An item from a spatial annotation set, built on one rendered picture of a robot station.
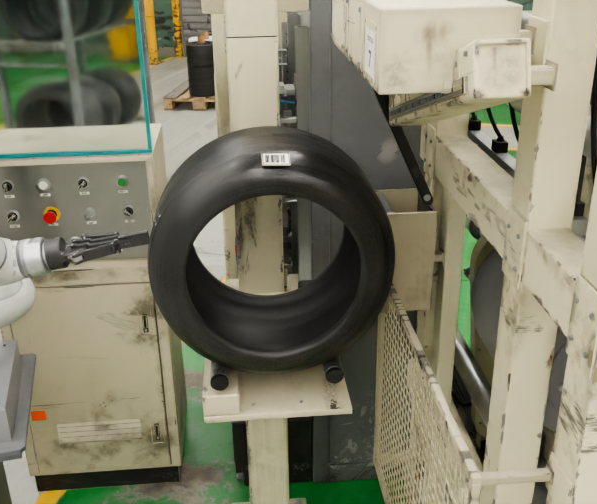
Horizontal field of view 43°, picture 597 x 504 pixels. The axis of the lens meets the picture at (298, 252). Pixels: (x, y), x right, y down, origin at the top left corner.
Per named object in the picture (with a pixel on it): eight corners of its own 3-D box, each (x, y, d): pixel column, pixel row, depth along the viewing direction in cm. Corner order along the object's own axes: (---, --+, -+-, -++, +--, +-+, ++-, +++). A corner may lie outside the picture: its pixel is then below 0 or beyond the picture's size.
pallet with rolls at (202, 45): (192, 87, 935) (187, 24, 904) (255, 88, 925) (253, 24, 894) (164, 110, 827) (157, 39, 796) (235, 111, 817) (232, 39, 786)
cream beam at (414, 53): (329, 43, 185) (330, -20, 179) (429, 41, 187) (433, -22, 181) (373, 97, 130) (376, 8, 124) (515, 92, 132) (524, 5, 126)
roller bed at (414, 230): (367, 282, 229) (369, 189, 217) (415, 279, 230) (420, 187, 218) (379, 313, 211) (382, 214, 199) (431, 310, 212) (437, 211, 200)
